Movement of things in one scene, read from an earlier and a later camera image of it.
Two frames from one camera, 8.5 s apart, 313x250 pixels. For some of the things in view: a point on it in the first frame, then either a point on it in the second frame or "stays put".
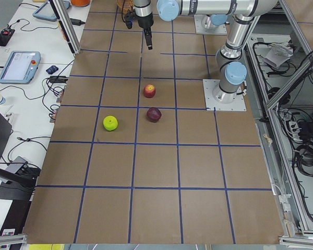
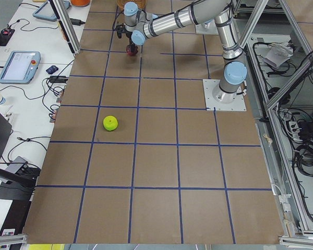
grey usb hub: [14, 167] stays put
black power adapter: [76, 22] stays put
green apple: [110, 123] stays put
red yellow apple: [149, 90] → [132, 50]
